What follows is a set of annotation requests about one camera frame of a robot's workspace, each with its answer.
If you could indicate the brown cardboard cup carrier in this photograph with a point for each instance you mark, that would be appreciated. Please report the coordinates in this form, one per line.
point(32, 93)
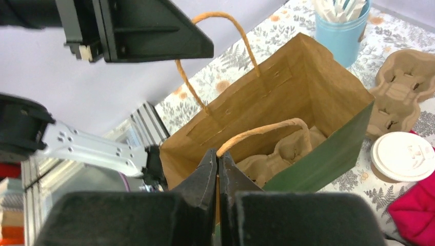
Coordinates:
point(405, 79)

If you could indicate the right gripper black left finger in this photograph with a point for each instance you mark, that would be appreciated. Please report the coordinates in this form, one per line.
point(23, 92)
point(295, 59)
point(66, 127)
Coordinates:
point(193, 214)

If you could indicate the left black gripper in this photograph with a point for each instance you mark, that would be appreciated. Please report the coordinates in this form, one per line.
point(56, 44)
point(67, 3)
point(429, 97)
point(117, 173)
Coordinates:
point(124, 31)

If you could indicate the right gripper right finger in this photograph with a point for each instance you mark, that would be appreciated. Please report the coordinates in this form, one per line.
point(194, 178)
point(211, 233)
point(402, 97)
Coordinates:
point(233, 183)

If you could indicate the brown paper coffee cup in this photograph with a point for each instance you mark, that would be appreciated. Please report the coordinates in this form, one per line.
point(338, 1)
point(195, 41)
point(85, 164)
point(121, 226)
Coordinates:
point(401, 157)

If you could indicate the red cloth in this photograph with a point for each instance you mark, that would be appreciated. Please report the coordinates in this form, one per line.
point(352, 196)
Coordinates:
point(413, 212)

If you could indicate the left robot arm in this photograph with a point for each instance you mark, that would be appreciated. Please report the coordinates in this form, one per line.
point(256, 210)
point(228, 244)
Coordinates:
point(28, 129)

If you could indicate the green brown paper bag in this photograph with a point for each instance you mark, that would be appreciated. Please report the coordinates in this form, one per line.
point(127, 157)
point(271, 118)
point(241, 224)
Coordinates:
point(298, 87)

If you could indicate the light blue straw cup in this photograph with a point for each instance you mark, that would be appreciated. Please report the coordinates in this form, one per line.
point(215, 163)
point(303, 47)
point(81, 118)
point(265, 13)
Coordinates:
point(342, 39)

